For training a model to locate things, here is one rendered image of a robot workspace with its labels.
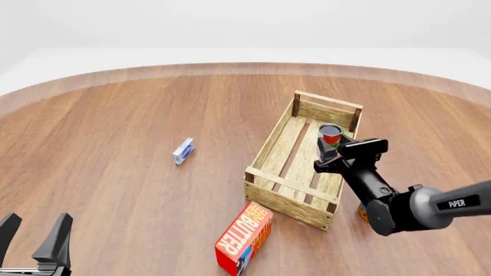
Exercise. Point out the black plate on stalk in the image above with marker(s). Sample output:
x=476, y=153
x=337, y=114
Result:
x=362, y=147

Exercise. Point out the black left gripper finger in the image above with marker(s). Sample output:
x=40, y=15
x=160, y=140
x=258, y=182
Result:
x=55, y=247
x=8, y=233

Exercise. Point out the small blue and white box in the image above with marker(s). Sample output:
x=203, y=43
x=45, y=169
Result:
x=183, y=151

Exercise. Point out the tomato sauce tin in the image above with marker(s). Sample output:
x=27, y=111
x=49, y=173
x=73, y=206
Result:
x=330, y=132

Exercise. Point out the red butter box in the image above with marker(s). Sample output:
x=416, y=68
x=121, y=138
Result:
x=238, y=238

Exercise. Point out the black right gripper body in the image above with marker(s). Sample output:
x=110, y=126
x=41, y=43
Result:
x=330, y=166

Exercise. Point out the grey and black right arm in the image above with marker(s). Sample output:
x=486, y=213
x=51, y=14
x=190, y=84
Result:
x=383, y=187

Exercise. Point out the wooden slat tray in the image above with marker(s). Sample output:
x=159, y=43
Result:
x=284, y=172

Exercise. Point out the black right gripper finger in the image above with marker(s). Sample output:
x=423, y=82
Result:
x=327, y=151
x=347, y=140

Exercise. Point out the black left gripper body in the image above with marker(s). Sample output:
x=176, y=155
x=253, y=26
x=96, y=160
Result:
x=34, y=272

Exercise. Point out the orange printed tin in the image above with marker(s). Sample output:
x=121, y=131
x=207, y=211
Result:
x=362, y=213

